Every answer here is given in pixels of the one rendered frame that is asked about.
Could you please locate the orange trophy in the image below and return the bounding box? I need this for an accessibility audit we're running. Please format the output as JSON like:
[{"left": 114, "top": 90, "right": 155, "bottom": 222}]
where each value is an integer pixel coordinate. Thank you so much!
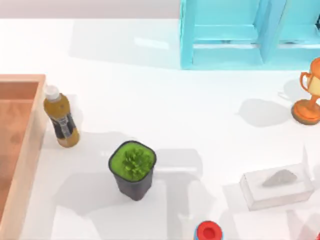
[{"left": 291, "top": 56, "right": 320, "bottom": 126}]

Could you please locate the black pot with green plant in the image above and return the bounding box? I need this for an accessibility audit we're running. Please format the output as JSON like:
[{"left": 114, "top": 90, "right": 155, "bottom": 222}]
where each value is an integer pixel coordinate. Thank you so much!
[{"left": 108, "top": 140, "right": 158, "bottom": 202}]

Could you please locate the light blue rack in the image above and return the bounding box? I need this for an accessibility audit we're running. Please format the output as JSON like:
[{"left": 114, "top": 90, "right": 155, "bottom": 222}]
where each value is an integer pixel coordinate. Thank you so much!
[{"left": 179, "top": 0, "right": 320, "bottom": 71}]

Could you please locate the white tissue box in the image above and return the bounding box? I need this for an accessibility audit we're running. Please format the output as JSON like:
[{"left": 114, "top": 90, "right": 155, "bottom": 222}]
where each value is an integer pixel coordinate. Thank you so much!
[{"left": 239, "top": 163, "right": 315, "bottom": 212}]

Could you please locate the amber bottle with white cap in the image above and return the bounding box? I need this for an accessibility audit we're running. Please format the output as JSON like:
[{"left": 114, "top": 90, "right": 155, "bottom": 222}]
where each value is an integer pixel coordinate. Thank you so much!
[{"left": 43, "top": 84, "right": 81, "bottom": 149}]

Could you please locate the shallow salmon-coloured box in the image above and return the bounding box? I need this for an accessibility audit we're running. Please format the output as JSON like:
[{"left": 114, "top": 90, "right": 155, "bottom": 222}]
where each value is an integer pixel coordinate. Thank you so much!
[{"left": 0, "top": 73, "right": 47, "bottom": 240}]

